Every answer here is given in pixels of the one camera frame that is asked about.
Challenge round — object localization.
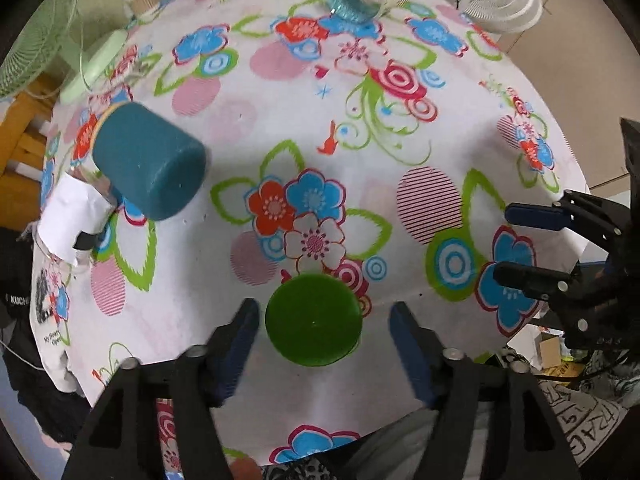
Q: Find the green plastic cup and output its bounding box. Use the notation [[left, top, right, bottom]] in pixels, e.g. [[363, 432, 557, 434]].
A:
[[265, 274, 362, 367]]

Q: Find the white paper wrapped cup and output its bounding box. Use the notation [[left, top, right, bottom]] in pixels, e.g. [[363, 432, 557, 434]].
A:
[[36, 169, 117, 268]]

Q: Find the black jacket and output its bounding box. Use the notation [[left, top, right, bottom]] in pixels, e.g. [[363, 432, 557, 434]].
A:
[[1, 228, 90, 457]]

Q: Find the floral tablecloth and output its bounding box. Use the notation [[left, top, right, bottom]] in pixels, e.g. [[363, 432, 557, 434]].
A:
[[41, 0, 587, 464]]

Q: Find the teal sleeved bottle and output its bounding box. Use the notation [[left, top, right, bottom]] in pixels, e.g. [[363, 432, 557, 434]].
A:
[[91, 102, 207, 221]]

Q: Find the wooden chair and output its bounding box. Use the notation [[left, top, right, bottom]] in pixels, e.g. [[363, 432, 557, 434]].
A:
[[0, 74, 58, 231]]

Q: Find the green desk fan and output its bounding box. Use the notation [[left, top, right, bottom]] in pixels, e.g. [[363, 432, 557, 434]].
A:
[[1, 0, 127, 104]]

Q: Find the cotton swab container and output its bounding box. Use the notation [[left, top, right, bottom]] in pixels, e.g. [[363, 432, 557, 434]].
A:
[[124, 0, 160, 18]]

